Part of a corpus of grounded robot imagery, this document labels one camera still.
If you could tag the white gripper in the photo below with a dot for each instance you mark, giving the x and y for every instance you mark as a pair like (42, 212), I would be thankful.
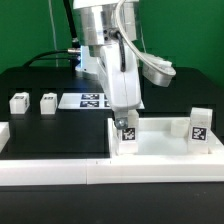
(122, 89)

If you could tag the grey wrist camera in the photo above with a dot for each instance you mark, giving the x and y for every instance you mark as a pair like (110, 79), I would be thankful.
(160, 71)

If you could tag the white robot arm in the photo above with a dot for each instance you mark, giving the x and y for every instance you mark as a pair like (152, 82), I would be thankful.
(97, 28)

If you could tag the white U-shaped obstacle fence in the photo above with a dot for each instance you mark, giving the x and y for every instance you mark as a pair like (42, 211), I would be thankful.
(102, 171)

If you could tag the white square table top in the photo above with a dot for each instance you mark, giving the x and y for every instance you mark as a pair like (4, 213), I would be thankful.
(162, 141)

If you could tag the white marker sheet with tags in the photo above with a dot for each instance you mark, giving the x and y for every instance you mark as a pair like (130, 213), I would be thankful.
(84, 101)

